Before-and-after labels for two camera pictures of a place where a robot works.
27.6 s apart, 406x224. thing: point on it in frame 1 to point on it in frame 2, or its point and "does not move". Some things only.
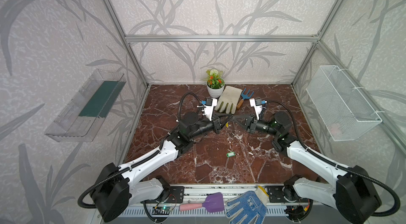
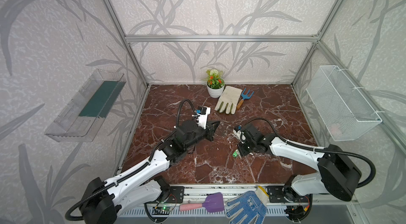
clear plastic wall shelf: (81, 120) does not move
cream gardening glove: (229, 99) does not move
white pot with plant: (215, 83) does not move
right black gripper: (250, 122) to (242, 146)
